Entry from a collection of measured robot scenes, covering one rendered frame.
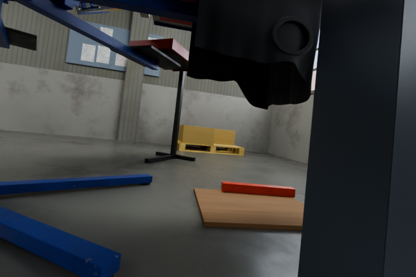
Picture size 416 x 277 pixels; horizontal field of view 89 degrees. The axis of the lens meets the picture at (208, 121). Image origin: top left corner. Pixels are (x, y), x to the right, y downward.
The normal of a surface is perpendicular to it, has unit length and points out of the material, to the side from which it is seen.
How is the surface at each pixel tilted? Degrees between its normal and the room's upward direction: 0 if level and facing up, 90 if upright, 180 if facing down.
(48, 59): 90
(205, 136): 90
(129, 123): 90
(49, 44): 90
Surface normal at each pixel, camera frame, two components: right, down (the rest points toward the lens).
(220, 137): 0.22, -0.01
